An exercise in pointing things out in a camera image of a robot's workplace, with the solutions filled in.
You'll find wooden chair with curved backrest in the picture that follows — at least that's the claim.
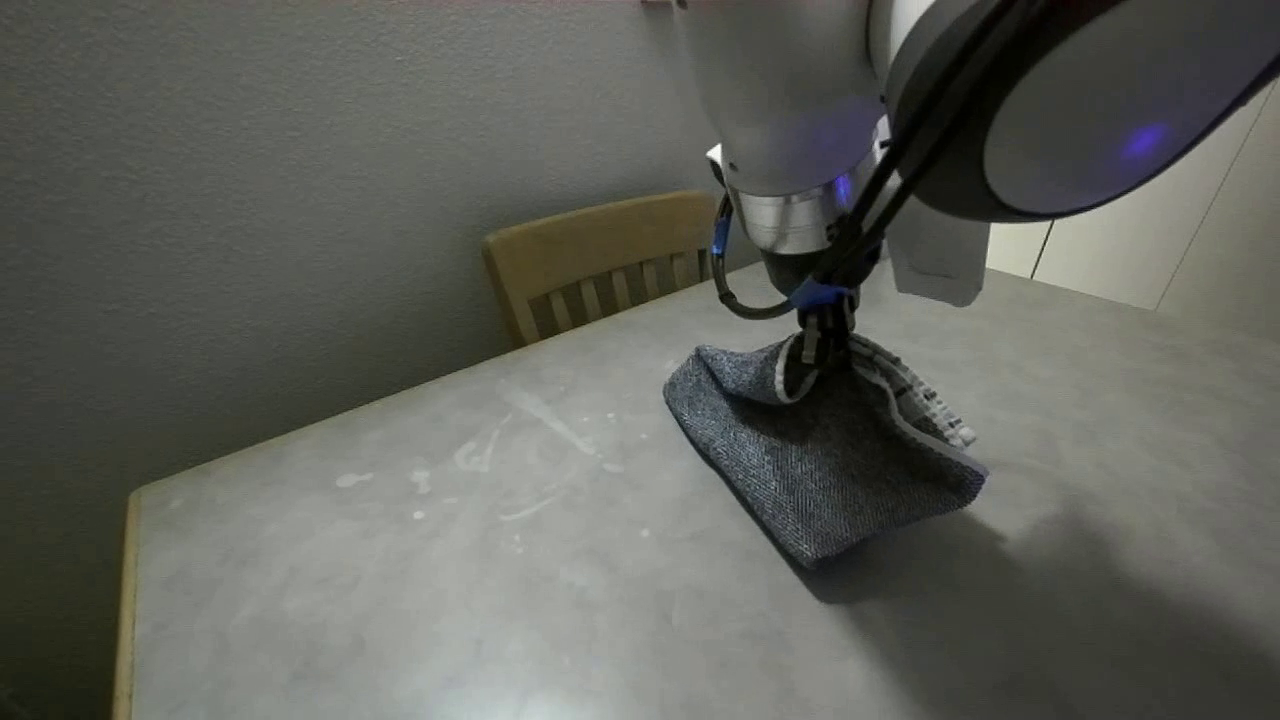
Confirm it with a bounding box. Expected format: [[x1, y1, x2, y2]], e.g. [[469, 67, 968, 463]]
[[478, 186, 730, 350]]

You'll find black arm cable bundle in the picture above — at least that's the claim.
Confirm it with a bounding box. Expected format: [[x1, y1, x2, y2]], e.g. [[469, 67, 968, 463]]
[[816, 0, 1073, 290]]

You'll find tall white cabinet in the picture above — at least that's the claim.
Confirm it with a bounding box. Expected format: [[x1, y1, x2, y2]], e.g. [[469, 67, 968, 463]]
[[982, 70, 1280, 339]]

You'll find black cable with blue ends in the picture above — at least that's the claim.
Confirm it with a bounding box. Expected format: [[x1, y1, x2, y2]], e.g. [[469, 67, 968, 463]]
[[709, 193, 808, 324]]

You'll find blue striped towel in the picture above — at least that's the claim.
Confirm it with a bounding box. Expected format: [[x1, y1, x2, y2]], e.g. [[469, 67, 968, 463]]
[[660, 330, 992, 573]]

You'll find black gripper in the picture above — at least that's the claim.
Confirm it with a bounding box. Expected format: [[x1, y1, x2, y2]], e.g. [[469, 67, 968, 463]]
[[779, 251, 863, 405]]

